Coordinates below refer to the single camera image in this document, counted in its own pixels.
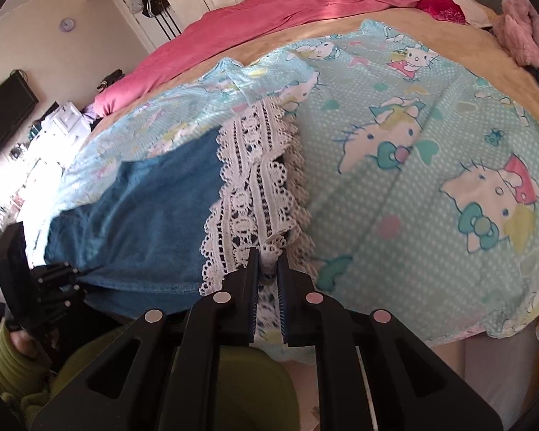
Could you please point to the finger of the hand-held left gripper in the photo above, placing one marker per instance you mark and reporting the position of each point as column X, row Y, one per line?
column 63, row 301
column 56, row 274

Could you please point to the black wall television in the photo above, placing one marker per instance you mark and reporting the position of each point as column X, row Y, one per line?
column 4, row 112

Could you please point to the person's green clothing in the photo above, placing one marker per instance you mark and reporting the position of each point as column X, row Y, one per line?
column 256, row 390

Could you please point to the pink fluffy garment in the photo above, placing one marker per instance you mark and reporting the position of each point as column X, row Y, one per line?
column 525, row 27

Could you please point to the purple cloth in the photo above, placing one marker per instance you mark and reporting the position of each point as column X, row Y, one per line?
column 90, row 112

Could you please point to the purple wall clock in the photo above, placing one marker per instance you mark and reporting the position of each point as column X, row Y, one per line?
column 67, row 24

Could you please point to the person's left hand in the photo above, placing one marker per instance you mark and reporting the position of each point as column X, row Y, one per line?
column 27, row 345

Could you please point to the bed with beige sheet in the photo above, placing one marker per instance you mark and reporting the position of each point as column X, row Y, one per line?
column 453, row 40

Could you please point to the pink duvet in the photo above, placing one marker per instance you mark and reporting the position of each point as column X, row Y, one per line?
column 251, row 22

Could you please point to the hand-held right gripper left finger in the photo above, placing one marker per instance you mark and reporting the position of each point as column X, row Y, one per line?
column 253, row 318

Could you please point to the light hanging bag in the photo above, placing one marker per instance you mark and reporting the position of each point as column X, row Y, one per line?
column 135, row 2

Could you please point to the light blue cartoon printed blanket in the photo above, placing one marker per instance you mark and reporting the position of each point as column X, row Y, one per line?
column 386, row 188

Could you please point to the white dresser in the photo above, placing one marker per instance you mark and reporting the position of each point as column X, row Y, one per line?
column 58, row 121

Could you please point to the small black bag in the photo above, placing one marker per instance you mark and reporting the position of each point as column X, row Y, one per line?
column 112, row 76

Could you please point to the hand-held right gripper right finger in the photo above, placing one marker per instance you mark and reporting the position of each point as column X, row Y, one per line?
column 282, row 314

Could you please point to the person's left forearm green sleeve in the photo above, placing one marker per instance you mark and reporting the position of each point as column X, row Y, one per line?
column 4, row 368

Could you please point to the red cloth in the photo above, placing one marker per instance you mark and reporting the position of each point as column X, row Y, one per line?
column 442, row 9

